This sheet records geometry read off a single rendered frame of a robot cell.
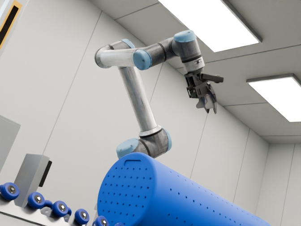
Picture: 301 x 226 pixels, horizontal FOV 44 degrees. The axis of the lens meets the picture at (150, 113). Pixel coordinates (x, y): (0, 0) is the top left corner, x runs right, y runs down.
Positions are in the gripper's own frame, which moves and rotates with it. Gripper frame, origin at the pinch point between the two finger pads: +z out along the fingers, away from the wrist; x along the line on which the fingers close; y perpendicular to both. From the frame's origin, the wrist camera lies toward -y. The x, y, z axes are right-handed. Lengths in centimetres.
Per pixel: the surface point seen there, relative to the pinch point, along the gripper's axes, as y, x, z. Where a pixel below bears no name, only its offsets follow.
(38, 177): 83, 35, -16
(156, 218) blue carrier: 55, 33, 13
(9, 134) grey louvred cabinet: 74, -123, -9
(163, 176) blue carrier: 46, 30, 3
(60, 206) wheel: 81, 40, -8
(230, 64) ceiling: -215, -251, 37
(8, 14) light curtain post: 66, -5, -64
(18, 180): 87, 28, -17
